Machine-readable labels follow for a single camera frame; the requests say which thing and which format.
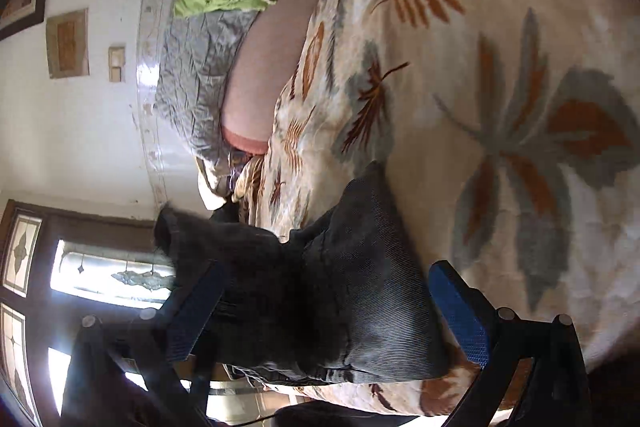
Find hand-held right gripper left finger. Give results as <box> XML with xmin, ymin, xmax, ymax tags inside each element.
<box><xmin>60</xmin><ymin>259</ymin><xmax>228</xmax><ymax>427</ymax></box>

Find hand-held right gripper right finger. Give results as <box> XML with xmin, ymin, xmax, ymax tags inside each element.
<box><xmin>427</xmin><ymin>259</ymin><xmax>593</xmax><ymax>427</ymax></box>

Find grey denim pants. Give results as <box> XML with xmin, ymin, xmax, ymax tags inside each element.
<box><xmin>152</xmin><ymin>159</ymin><xmax>448</xmax><ymax>388</ymax></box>

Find purple printed cloth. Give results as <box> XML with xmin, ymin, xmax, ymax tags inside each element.
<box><xmin>227</xmin><ymin>149</ymin><xmax>256</xmax><ymax>188</ymax></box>

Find stained glass window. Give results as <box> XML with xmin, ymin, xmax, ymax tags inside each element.
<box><xmin>0</xmin><ymin>199</ymin><xmax>176</xmax><ymax>427</ymax></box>

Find white glossy headboard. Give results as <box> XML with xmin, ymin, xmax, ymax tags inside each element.
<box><xmin>131</xmin><ymin>0</ymin><xmax>201</xmax><ymax>208</ymax></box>

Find grey quilted pillow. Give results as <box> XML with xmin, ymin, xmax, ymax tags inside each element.
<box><xmin>152</xmin><ymin>9</ymin><xmax>258</xmax><ymax>162</ymax></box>

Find leaf print blanket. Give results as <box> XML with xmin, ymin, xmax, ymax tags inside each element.
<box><xmin>197</xmin><ymin>0</ymin><xmax>640</xmax><ymax>418</ymax></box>

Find pink bed sheet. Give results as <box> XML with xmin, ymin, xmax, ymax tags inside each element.
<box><xmin>220</xmin><ymin>0</ymin><xmax>361</xmax><ymax>155</ymax></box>

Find beige wall switch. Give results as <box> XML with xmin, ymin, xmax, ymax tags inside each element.
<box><xmin>108</xmin><ymin>46</ymin><xmax>127</xmax><ymax>84</ymax></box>

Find tan wall plaque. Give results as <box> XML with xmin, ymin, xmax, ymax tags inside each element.
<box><xmin>46</xmin><ymin>8</ymin><xmax>91</xmax><ymax>80</ymax></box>

